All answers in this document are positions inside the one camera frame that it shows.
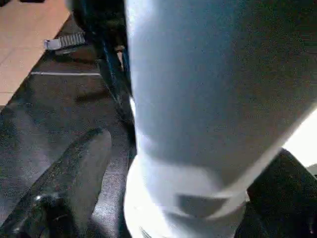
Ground white plastic table top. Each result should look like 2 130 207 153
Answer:
282 108 317 174

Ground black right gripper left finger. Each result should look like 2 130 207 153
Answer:
0 127 113 238

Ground white plastic table leg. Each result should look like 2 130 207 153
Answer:
123 0 317 238

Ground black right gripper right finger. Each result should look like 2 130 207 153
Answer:
233 148 317 238

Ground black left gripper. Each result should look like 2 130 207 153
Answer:
44 0 135 130

